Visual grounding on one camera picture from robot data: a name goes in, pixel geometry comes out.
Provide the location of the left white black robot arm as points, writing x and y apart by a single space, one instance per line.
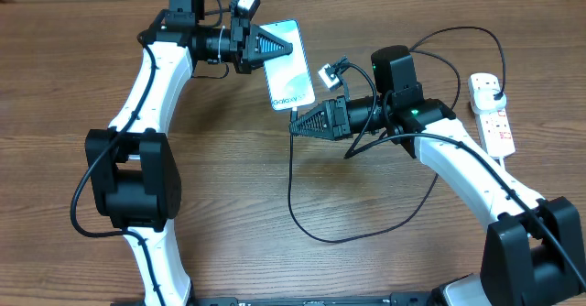
134 177

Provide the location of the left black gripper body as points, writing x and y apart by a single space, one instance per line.
239 43

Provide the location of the white power strip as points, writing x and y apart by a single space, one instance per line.
494 128

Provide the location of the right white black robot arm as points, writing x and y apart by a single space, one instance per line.
533 250

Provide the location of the blue Galaxy smartphone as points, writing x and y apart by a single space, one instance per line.
288 78

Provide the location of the white charger plug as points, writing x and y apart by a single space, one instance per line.
483 102

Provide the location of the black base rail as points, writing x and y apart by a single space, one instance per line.
297 300

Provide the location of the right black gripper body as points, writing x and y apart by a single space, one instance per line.
341 117

